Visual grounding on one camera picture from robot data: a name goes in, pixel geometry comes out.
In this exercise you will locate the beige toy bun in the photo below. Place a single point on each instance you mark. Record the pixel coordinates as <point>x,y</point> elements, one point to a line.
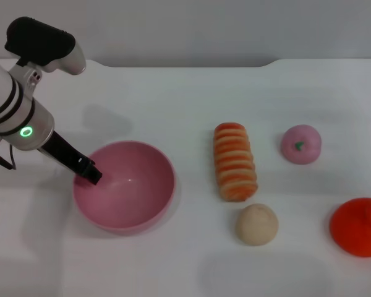
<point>257,226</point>

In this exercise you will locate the pink toy peach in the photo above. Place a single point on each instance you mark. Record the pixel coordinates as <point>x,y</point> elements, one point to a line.
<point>306,154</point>

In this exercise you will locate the pink plastic bowl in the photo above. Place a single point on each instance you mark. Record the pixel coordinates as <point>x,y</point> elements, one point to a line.
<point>126,198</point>

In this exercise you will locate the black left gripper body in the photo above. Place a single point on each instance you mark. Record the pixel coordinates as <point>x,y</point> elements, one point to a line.
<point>62,151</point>

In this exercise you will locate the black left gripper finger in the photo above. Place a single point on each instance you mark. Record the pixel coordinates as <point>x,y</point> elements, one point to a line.
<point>89,173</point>

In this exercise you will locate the orange striped toy bread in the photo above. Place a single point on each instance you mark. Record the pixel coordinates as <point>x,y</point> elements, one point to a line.
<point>235,164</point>

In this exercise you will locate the red-orange toy tomato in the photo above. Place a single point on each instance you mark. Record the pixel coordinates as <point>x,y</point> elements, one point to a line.
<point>358,229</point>

